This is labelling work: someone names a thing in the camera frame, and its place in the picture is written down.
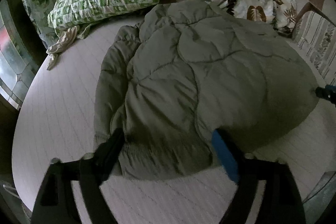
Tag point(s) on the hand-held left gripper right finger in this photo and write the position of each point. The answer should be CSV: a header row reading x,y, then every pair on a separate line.
x,y
225,155

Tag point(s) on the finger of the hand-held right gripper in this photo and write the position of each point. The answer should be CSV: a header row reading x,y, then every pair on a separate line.
x,y
326,94

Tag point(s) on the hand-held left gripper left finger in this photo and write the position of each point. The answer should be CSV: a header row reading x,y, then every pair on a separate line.
x,y
107,153

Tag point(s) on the green quilted hooded jacket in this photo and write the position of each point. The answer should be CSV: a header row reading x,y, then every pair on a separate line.
x,y
210,77

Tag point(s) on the striped floral cushion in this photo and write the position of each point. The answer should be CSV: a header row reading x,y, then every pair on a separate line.
x,y
320,43

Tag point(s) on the beige crumpled cloth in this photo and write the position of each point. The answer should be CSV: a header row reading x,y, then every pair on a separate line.
x,y
65,40

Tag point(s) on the stained glass window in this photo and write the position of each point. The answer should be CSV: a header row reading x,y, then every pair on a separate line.
x,y
13,61

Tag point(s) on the small leaf print pillow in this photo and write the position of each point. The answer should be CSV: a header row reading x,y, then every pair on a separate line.
x,y
39,8

